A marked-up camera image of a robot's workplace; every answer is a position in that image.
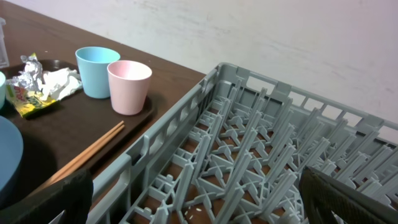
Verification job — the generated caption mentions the white paper napkin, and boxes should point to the white paper napkin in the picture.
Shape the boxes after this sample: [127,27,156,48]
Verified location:
[40,68,83,101]

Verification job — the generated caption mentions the wooden chopstick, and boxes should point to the wooden chopstick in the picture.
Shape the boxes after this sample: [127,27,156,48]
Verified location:
[46,124,126,187]
[30,120,125,194]

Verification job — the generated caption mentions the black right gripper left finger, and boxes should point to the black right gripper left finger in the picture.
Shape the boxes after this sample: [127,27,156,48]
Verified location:
[1,169,93,223]

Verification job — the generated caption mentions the dark brown serving tray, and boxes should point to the dark brown serving tray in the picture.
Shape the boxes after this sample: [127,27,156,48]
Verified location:
[1,90,155,208]

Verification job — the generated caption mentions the yellow foil snack wrapper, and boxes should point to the yellow foil snack wrapper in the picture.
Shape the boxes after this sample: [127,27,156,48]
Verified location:
[6,53,57,118]

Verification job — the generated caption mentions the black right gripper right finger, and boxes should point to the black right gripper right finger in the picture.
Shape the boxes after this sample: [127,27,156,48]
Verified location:
[298,166,397,224]

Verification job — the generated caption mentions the light blue plastic cup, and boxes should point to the light blue plastic cup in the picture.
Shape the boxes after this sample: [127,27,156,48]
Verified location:
[75,47,121,99]

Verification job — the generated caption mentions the small light blue bowl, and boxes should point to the small light blue bowl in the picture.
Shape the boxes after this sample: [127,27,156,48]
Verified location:
[0,72,6,109]

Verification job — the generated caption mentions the grey plastic dishwasher rack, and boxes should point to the grey plastic dishwasher rack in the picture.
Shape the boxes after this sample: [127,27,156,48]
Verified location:
[86,63,397,223]

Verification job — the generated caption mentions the pink plastic cup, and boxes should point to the pink plastic cup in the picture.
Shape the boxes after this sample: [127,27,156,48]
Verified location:
[107,60,152,116]

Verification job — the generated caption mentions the dark blue plate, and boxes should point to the dark blue plate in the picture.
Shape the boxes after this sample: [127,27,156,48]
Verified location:
[1,116,24,203]

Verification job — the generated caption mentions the clear plastic bin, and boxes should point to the clear plastic bin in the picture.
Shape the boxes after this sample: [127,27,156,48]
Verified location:
[0,17,9,68]

